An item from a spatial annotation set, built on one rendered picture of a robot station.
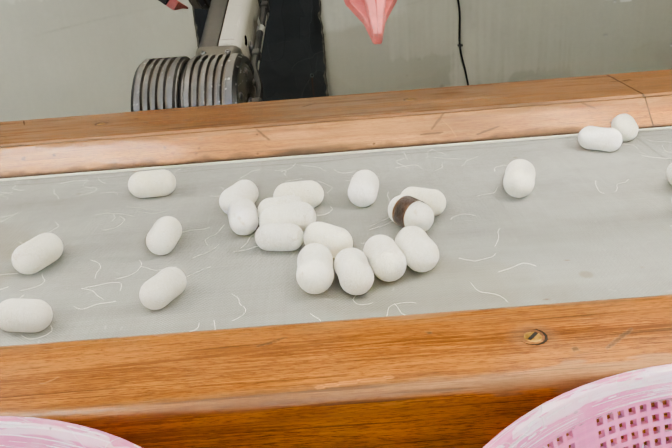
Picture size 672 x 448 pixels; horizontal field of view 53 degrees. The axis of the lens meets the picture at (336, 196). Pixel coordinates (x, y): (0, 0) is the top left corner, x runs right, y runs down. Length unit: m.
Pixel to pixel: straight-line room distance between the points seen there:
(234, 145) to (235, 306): 0.26
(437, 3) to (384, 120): 1.92
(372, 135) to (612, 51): 2.22
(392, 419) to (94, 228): 0.30
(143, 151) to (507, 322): 0.41
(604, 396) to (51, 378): 0.22
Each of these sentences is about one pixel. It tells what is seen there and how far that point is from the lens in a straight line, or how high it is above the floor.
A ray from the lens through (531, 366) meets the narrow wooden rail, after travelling 0.28.
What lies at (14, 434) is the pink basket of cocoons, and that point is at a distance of 0.29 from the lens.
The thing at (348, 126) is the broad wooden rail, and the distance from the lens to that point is 0.61.
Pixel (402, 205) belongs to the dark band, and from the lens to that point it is 0.43.
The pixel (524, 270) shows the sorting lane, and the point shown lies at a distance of 0.40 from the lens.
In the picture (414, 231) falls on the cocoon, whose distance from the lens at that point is 0.39.
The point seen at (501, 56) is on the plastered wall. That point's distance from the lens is 2.61.
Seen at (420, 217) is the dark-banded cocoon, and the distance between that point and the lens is 0.43.
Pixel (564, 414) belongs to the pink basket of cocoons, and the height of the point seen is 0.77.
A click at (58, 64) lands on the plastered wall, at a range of 2.59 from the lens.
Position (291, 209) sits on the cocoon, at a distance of 0.44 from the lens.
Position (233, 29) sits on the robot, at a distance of 0.86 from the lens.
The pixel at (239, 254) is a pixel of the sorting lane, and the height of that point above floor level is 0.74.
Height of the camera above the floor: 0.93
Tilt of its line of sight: 23 degrees down
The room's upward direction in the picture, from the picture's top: 5 degrees counter-clockwise
